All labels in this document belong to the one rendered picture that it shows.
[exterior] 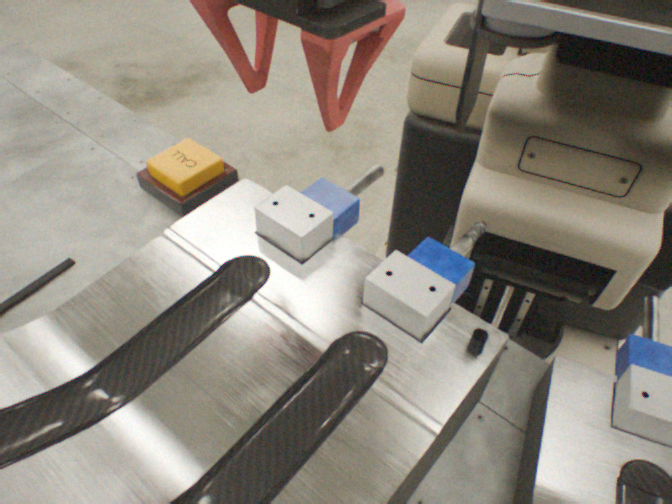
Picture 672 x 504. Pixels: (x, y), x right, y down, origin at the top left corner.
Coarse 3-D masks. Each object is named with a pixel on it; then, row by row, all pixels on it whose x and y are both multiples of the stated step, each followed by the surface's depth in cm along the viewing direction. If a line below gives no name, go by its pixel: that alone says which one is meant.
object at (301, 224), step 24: (288, 192) 42; (312, 192) 44; (336, 192) 44; (360, 192) 47; (264, 216) 40; (288, 216) 40; (312, 216) 41; (336, 216) 42; (288, 240) 40; (312, 240) 40
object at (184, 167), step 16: (176, 144) 60; (192, 144) 60; (160, 160) 57; (176, 160) 58; (192, 160) 58; (208, 160) 58; (160, 176) 57; (176, 176) 56; (192, 176) 56; (208, 176) 58; (176, 192) 57
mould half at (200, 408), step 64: (256, 192) 46; (192, 256) 41; (320, 256) 41; (64, 320) 37; (128, 320) 37; (256, 320) 37; (320, 320) 37; (384, 320) 37; (448, 320) 37; (0, 384) 32; (192, 384) 34; (256, 384) 34; (384, 384) 34; (448, 384) 34; (64, 448) 29; (128, 448) 30; (192, 448) 31; (320, 448) 31; (384, 448) 31
